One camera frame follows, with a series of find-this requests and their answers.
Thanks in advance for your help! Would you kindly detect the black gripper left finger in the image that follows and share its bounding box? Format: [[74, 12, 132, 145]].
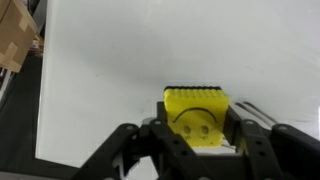
[[71, 101, 214, 180]]

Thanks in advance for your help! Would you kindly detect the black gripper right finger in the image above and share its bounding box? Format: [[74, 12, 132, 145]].
[[223, 106, 320, 180]]

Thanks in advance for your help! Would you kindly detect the yellow smiley duster block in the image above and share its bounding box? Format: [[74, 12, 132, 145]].
[[163, 85, 232, 149]]

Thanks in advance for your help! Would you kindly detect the white whiteboard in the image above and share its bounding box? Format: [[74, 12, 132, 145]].
[[34, 0, 320, 168]]

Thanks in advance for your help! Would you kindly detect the cardboard box with black print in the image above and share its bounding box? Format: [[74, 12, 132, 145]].
[[0, 0, 39, 73]]

